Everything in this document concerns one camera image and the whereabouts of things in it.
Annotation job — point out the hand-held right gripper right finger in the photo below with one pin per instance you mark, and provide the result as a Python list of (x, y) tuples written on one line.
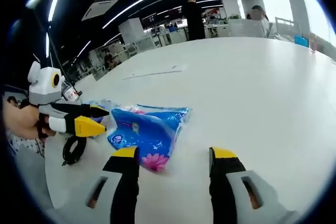
[(225, 182)]

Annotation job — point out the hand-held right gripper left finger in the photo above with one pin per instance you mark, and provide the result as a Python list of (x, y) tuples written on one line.
[(123, 182)]

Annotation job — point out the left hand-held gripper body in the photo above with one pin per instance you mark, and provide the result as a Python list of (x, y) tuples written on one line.
[(44, 87)]

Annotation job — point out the clear plastic water bottle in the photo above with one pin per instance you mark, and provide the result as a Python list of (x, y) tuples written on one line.
[(70, 93)]

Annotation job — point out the clear blue-print plastic packet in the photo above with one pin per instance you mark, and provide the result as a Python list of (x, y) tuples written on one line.
[(105, 104)]

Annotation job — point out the blue tissue packet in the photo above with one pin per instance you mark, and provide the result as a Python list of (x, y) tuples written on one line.
[(147, 129)]

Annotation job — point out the person's left hand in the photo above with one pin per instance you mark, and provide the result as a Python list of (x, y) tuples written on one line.
[(23, 121)]

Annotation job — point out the person's grey clothing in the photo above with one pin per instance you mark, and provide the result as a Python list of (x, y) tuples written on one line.
[(29, 176)]

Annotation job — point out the white table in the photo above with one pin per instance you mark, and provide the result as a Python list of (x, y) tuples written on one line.
[(249, 103)]

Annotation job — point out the ceiling air vent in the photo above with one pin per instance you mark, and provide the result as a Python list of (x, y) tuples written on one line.
[(99, 10)]

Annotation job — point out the white partition panel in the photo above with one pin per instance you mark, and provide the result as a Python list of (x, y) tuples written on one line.
[(244, 28)]

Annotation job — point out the blue box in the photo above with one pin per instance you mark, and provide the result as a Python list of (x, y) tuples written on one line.
[(301, 41)]

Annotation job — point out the potted plant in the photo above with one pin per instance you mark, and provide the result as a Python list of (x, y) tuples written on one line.
[(234, 17)]

